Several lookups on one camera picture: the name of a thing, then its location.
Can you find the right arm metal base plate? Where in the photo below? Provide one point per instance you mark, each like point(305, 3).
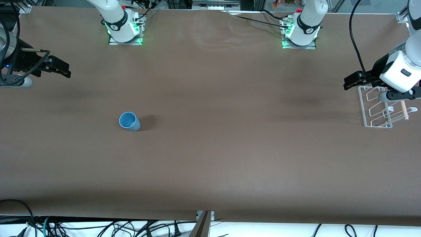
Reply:
point(125, 43)

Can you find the brown table cover sheet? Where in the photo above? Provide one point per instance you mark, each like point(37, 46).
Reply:
point(210, 164)

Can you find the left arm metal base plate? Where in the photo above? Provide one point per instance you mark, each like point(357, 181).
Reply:
point(299, 47)

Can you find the dark diagonal metal bar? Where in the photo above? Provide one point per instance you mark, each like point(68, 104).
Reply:
point(202, 227)

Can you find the orange red clutter object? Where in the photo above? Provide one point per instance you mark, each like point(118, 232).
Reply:
point(279, 4)

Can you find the grey power strip box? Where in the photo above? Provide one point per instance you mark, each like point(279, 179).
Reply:
point(215, 7)

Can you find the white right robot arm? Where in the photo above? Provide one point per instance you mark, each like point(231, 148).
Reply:
point(115, 19)

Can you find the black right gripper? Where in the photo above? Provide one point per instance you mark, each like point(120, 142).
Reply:
point(27, 61)

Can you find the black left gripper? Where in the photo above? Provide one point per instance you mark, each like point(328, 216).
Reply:
point(377, 69)

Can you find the blue plastic cup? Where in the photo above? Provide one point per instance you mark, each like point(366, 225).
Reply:
point(128, 121)

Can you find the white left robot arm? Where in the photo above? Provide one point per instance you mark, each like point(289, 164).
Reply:
point(309, 23)

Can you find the aluminium frame post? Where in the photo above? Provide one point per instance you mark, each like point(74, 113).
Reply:
point(403, 15)
point(25, 8)

